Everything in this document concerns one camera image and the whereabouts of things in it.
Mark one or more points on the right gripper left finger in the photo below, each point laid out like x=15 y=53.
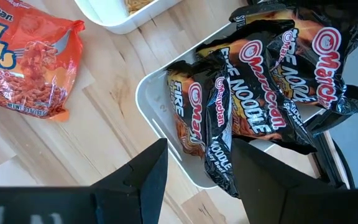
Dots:
x=120 y=202

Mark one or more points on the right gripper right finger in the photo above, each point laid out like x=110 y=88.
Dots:
x=291 y=202

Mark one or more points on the black Maruchan fire noodle pack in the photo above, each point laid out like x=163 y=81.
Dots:
x=197 y=109
x=259 y=93
x=325 y=53

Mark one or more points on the red Maruchan noodle pack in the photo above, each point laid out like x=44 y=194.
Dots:
x=26 y=62

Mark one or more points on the white plastic bin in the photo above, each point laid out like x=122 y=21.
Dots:
x=110 y=15
x=157 y=105

